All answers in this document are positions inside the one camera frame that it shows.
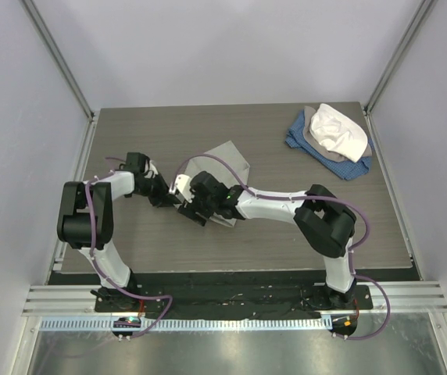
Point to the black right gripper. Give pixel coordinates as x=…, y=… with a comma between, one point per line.
x=190, y=210

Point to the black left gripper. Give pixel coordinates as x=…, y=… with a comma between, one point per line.
x=163, y=198

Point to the grey cloth napkin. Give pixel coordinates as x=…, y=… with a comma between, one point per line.
x=229, y=154

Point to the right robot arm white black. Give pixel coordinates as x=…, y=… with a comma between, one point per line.
x=326, y=224

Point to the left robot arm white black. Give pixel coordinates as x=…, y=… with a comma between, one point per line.
x=86, y=220

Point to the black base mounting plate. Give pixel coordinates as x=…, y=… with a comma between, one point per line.
x=260, y=295

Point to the beige grey cloth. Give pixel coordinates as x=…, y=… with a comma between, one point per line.
x=308, y=112

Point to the white cloth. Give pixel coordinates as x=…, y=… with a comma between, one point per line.
x=337, y=133

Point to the blue checked cloth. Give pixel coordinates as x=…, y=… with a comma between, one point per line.
x=345, y=170

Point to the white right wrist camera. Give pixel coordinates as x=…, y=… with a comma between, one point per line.
x=180, y=189

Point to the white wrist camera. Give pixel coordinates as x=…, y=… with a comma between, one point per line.
x=150, y=170
x=180, y=189

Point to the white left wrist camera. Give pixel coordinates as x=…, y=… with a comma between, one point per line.
x=150, y=170

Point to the white slotted cable duct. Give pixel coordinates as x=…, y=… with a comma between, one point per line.
x=126, y=323

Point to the left aluminium frame post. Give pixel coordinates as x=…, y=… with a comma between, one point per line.
x=53, y=49

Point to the aluminium frame post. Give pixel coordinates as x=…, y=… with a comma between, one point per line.
x=418, y=19
x=53, y=49

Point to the front aluminium frame rail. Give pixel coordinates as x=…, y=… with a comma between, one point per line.
x=404, y=297

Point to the right aluminium frame post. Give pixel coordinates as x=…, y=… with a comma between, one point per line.
x=418, y=19

